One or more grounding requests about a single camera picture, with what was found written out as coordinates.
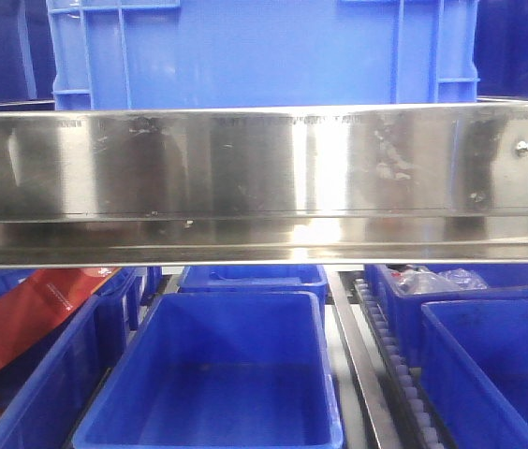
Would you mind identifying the red paper bag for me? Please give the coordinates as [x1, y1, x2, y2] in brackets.
[0, 267, 119, 370]

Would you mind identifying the clear plastic bag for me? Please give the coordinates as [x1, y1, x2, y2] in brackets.
[394, 268, 489, 295]

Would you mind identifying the blue target bin on shelf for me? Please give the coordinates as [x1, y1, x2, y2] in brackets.
[47, 1, 478, 109]

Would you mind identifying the lower left blue bin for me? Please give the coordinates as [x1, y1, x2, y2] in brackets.
[0, 268, 150, 448]

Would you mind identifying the lower rear right blue bin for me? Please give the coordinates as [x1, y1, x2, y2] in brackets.
[365, 263, 528, 368]

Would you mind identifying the lower rear centre blue bin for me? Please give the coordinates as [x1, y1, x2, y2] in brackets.
[178, 264, 329, 320]

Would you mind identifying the white roller track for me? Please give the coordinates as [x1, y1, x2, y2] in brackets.
[354, 279, 446, 448]

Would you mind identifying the steel shelf front rail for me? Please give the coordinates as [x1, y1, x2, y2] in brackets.
[0, 101, 528, 268]

